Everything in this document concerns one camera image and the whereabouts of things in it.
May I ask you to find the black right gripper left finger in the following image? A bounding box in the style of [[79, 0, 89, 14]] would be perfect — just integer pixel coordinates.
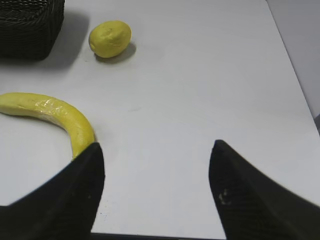
[[0, 142, 105, 240]]

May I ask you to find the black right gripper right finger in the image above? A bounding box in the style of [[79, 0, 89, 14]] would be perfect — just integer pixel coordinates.
[[208, 139, 320, 240]]

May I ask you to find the black wicker basket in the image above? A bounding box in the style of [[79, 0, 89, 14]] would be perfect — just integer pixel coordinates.
[[0, 0, 65, 61]]

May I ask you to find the yellow banana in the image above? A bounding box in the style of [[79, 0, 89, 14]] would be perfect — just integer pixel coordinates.
[[0, 92, 96, 159]]

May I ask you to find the yellow lemon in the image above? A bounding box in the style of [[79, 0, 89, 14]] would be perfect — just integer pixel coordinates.
[[88, 20, 132, 59]]

